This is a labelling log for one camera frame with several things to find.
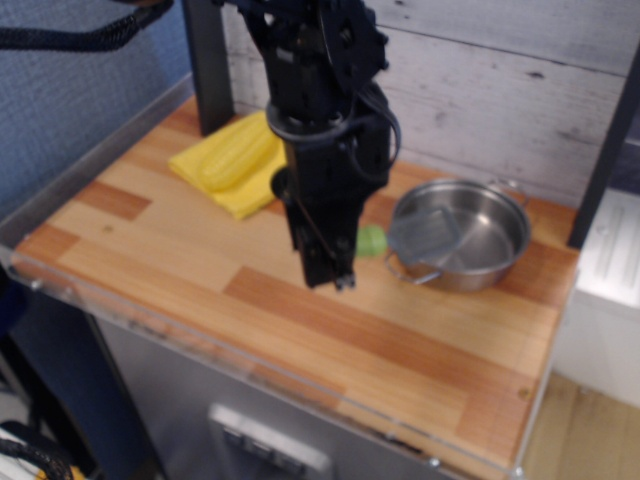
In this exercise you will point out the yellow plastic corn cob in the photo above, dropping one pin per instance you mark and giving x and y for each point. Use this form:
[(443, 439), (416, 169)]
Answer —
[(239, 150)]

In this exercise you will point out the black right upright post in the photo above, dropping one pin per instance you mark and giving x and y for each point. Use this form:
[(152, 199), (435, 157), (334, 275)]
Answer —
[(612, 146)]

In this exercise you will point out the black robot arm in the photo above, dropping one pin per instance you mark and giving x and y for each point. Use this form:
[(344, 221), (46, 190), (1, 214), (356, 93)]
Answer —
[(321, 59)]

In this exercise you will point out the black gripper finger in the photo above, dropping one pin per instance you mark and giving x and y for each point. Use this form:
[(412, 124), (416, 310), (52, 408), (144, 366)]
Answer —
[(325, 238)]

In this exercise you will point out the yellow folded cloth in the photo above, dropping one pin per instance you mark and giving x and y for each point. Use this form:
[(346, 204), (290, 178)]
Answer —
[(242, 200)]

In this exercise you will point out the silver dispenser button panel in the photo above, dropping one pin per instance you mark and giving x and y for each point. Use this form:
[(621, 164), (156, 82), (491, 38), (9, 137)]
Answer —
[(229, 428)]

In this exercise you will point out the stainless steel pot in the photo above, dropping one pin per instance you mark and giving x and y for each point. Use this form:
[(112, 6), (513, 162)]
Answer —
[(495, 228)]

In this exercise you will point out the yellow black object bottom left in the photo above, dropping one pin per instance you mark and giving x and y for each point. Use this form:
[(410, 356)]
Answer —
[(28, 454)]

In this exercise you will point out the silver toy fridge cabinet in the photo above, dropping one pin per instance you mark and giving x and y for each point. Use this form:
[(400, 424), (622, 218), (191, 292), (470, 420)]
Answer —
[(175, 374)]

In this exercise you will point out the white box with ridges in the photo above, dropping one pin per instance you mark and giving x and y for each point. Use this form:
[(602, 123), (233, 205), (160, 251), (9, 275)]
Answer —
[(598, 342)]

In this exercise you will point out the green handled grey spatula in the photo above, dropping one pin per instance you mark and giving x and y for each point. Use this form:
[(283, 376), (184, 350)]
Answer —
[(415, 238)]

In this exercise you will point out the black left upright post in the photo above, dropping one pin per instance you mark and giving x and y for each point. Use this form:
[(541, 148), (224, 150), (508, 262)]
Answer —
[(209, 62)]

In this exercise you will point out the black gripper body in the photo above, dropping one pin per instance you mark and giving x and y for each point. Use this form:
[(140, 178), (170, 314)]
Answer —
[(332, 161)]

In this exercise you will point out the black upright post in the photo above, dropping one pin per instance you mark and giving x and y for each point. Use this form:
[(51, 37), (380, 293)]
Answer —
[(612, 146), (209, 62)]

